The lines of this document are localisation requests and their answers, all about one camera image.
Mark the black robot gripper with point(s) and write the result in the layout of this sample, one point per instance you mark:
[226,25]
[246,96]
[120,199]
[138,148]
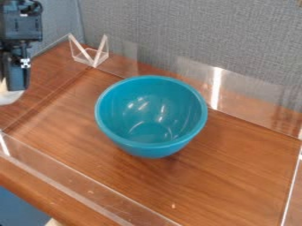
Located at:
[20,29]

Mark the brown white plush mushroom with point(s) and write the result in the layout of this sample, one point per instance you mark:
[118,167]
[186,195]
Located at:
[8,96]

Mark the blue plastic bowl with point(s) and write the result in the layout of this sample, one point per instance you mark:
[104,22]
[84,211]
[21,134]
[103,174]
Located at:
[151,114]

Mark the clear acrylic front barrier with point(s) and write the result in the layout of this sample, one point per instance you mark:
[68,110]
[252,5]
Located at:
[65,193]

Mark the clear acrylic barrier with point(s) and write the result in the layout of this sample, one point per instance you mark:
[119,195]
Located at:
[65,193]
[259,101]

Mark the clear acrylic back barrier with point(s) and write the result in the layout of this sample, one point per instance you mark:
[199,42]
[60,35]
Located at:
[259,101]

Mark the clear acrylic corner bracket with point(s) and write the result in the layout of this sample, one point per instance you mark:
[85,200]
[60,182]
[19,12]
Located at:
[88,56]

